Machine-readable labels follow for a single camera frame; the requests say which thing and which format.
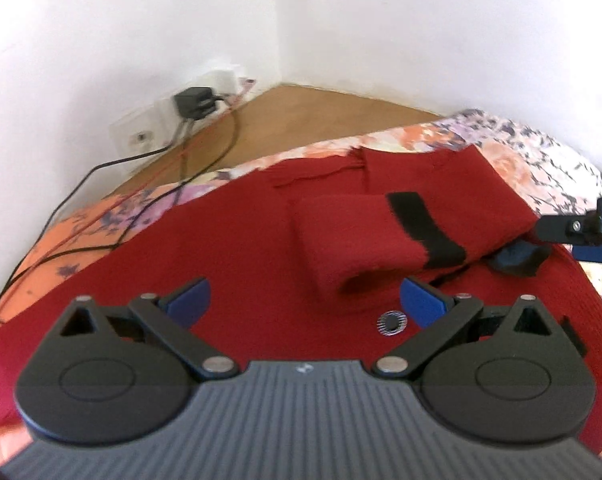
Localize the red knit sweater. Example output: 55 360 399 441
0 148 602 452

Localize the floral bed sheet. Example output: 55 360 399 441
0 110 602 351

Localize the black power adapter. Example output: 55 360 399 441
173 87 216 120

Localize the red thin wire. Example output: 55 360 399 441
0 104 243 321

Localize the black cable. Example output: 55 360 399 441
0 94 243 331

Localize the white wall socket strip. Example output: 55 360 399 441
109 63 255 164

